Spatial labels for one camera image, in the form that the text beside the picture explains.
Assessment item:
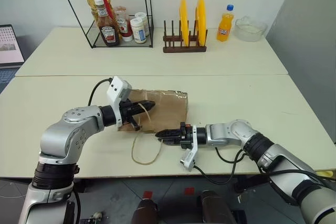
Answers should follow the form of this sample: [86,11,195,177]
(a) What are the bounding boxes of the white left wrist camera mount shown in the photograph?
[106,76,133,132]

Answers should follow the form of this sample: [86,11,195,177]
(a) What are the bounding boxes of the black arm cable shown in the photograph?
[193,147,332,186]
[88,77,114,107]

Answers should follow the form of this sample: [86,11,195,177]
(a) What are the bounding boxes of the clear glass bowl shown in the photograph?
[234,16,269,42]

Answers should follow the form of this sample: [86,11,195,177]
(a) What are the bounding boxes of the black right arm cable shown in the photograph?
[193,147,332,186]

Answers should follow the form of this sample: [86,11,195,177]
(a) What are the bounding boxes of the red squeeze ketchup bottle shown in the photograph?
[113,5,134,42]

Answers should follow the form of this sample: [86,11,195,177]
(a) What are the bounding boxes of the dark rounded shape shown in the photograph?
[131,198,159,224]
[197,189,237,224]

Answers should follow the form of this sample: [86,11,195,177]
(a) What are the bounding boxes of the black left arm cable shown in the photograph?
[88,77,114,107]

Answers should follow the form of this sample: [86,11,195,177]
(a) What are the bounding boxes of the white jar blue label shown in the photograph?
[130,18,148,44]
[134,12,151,37]

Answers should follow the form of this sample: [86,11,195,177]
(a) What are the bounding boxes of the brown paper bag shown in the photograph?
[117,89,190,166]

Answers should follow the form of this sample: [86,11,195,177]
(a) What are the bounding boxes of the yellow plate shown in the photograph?
[179,0,191,47]
[195,0,207,47]

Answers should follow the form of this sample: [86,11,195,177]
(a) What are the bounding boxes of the orange soda bottle blue cap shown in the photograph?
[216,4,235,42]

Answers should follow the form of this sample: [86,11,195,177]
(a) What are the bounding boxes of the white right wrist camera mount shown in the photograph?
[179,125,198,173]

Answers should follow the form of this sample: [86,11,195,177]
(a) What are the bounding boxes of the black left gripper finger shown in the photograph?
[131,100,156,116]
[129,115,142,132]

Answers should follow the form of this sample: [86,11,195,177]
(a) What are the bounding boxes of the glass Heinz ketchup bottle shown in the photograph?
[93,0,120,47]

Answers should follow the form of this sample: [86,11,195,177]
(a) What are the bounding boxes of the open laptop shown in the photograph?
[0,24,26,95]

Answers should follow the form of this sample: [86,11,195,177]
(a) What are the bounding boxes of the black wire frame rack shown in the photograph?
[55,0,154,49]

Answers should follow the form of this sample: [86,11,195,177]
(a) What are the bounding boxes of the brown wooden plate rack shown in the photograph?
[162,19,208,54]

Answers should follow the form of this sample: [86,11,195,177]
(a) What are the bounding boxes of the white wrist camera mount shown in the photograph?
[179,125,198,173]
[106,76,133,132]

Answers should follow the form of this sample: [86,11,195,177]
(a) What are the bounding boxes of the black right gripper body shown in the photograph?
[179,122,194,150]

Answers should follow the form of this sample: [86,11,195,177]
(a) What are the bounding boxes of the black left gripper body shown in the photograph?
[120,98,135,127]

